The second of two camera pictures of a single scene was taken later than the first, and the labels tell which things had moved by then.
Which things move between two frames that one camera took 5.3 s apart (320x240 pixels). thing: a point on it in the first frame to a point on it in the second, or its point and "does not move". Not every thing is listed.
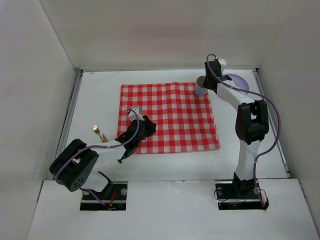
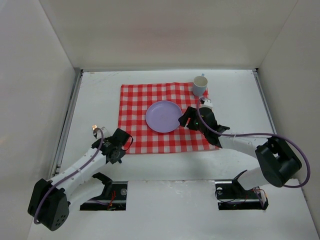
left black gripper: (146, 126) to (120, 136)
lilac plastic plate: (238, 82) to (162, 116)
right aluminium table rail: (285, 167) does not move
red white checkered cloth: (184, 120) does not move
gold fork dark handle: (97, 131) does not move
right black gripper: (210, 81) to (191, 117)
